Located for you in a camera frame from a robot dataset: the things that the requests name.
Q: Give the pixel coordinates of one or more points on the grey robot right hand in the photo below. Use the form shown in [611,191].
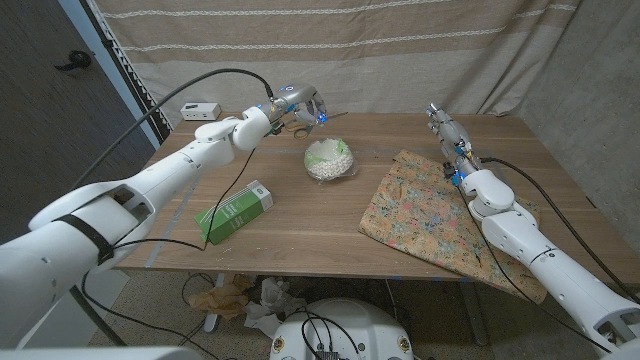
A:
[452,135]

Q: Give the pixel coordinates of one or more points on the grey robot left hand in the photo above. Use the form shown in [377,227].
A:
[297,97]

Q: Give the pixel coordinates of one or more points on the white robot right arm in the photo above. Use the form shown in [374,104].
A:
[550,270]

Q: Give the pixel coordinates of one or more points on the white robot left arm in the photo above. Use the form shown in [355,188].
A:
[165,170]

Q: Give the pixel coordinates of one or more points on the green cardboard box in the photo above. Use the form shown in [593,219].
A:
[232,215]

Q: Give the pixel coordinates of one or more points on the crumpled white paper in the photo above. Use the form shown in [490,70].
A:
[270,305]

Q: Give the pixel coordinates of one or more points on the crumpled brown paper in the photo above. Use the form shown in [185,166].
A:
[220,300]

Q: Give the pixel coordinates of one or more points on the bag of white candies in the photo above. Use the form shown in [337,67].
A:
[330,165]

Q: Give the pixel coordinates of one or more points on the floral patterned cloth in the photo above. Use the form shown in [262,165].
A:
[410,215]

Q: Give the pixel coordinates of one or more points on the beige striped curtain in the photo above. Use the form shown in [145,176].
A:
[375,50]

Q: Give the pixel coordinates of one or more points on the white power strip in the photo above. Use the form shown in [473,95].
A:
[200,111]

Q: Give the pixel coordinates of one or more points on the grey table leg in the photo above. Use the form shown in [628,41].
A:
[472,310]

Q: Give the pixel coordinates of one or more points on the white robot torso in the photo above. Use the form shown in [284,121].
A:
[345,320]

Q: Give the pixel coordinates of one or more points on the white table leg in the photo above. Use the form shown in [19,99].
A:
[214,320]

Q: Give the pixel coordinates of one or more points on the dark wooden door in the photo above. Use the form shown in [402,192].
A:
[50,125]

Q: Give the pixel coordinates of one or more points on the black curtain frame pole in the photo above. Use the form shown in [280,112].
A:
[130,75]

